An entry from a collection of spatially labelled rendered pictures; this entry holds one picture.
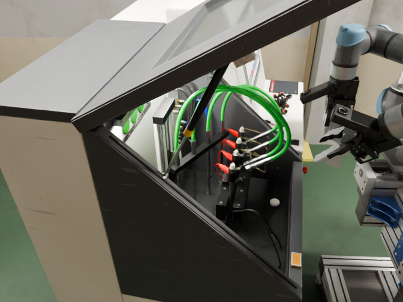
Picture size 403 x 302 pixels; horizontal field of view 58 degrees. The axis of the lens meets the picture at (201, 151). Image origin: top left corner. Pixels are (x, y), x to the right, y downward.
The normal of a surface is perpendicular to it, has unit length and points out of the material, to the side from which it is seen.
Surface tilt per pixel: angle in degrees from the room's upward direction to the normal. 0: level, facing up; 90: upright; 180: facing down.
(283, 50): 90
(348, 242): 0
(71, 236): 90
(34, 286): 0
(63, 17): 90
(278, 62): 90
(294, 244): 0
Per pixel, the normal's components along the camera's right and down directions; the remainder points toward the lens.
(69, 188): -0.22, 0.58
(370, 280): -0.02, -0.81
